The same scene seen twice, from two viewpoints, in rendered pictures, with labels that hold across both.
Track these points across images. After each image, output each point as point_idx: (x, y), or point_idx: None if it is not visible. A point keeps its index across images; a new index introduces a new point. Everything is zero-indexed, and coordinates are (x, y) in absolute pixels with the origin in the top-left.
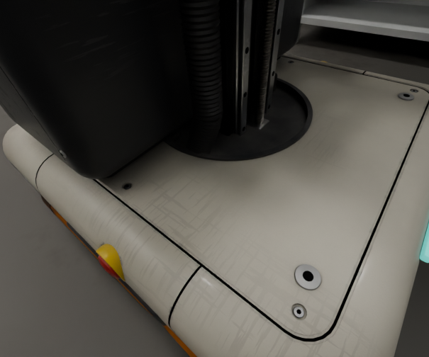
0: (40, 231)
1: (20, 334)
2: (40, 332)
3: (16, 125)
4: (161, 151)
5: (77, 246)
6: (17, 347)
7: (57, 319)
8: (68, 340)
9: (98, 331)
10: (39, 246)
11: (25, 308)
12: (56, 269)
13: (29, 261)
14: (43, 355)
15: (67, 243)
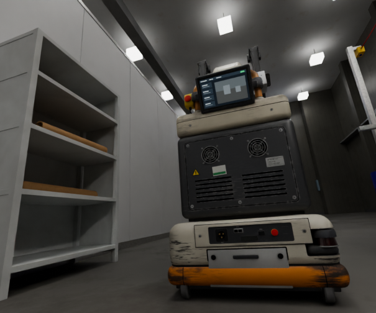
0: None
1: None
2: None
3: (315, 214)
4: (278, 215)
5: (350, 296)
6: None
7: (371, 286)
8: (366, 282)
9: (350, 280)
10: None
11: None
12: (368, 295)
13: None
14: None
15: (357, 299)
